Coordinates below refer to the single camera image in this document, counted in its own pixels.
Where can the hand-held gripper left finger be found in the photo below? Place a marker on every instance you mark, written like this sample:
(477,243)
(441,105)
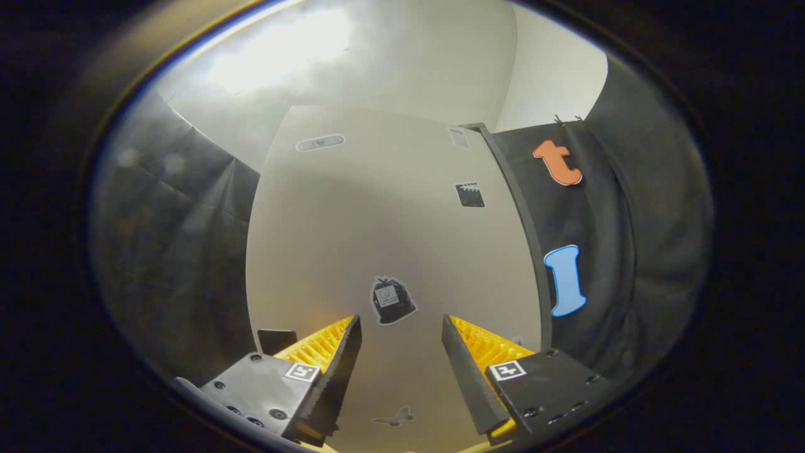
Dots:
(333,384)

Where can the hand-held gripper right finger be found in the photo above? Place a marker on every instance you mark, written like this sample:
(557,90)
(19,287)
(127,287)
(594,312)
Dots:
(471,384)

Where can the grey shoe cabinet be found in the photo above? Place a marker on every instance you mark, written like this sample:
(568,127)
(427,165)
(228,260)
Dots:
(531,251)

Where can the white shoe cabinet door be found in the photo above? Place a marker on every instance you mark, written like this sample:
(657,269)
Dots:
(377,220)

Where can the black backdrop cloth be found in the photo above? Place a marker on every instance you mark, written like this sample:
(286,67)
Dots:
(182,251)

